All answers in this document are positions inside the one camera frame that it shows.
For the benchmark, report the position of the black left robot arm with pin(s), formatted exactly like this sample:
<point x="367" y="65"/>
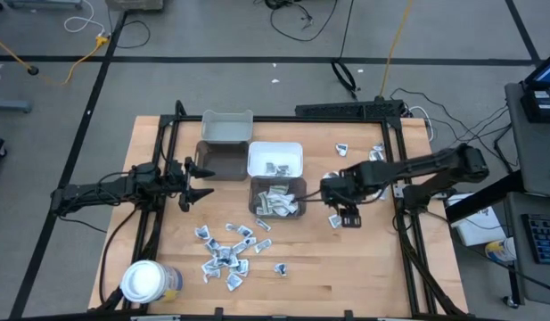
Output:
<point x="100" y="189"/>

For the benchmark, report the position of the black perforated metal bar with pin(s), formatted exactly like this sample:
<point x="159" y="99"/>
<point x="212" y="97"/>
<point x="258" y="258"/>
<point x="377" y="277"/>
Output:
<point x="346" y="109"/>

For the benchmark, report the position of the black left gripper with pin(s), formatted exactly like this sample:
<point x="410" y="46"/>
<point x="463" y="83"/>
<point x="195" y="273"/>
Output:
<point x="185" y="183"/>

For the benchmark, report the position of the black aluminium table frame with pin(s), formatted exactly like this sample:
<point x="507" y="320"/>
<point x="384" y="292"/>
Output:
<point x="279" y="118"/>

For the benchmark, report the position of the grey desk with laptop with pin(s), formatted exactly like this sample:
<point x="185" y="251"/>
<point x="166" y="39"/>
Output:
<point x="533" y="156"/>

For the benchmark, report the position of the black laptop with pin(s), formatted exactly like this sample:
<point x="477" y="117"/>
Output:
<point x="544" y="96"/>

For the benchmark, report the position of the black diagonal beam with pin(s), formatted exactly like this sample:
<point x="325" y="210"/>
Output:
<point x="484" y="198"/>

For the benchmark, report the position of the dark translucent plastic bin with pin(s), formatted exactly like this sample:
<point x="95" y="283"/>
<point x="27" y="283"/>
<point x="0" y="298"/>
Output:
<point x="301" y="185"/>
<point x="221" y="162"/>

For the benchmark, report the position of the grey box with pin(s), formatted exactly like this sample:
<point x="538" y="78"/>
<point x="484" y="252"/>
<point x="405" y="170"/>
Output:
<point x="134" y="4"/>

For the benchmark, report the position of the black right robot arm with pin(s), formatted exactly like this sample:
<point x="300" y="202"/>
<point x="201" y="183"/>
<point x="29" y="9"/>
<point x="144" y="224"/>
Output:
<point x="417" y="167"/>

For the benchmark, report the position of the black round plug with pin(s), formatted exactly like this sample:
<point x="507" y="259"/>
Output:
<point x="32" y="70"/>

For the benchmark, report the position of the light grey plastic bin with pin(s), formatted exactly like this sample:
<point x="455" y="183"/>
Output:
<point x="227" y="129"/>

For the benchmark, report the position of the grey desk with keyboard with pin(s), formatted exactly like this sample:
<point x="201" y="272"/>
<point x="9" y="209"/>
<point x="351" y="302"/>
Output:
<point x="524" y="276"/>

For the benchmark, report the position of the grey platform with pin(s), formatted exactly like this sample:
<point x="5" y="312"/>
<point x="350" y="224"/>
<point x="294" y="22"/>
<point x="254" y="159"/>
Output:
<point x="43" y="3"/>

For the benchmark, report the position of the white plastic bin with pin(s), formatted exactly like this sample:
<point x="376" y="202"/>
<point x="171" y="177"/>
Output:
<point x="274" y="151"/>

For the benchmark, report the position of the grey metal bar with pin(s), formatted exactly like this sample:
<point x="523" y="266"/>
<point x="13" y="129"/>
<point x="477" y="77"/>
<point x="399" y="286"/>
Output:
<point x="9" y="105"/>

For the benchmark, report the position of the white-lidded round canister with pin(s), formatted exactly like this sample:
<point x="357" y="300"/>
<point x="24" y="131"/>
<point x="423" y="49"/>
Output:
<point x="145" y="281"/>

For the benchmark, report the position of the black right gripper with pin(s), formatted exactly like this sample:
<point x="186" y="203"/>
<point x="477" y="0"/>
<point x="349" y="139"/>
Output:
<point x="343" y="189"/>

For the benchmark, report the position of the yellow white wipes tub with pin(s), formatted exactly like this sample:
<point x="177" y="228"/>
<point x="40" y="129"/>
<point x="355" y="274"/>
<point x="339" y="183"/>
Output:
<point x="499" y="250"/>

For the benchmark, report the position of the plain white packet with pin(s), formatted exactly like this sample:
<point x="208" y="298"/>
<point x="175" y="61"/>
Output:
<point x="274" y="199"/>
<point x="281" y="210"/>
<point x="262" y="198"/>

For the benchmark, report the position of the black keyboard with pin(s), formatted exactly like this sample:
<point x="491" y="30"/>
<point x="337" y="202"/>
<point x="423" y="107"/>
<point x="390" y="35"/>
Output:
<point x="544" y="238"/>

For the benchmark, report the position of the black caster wheel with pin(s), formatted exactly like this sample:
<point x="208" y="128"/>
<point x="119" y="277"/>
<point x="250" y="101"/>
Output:
<point x="510" y="301"/>

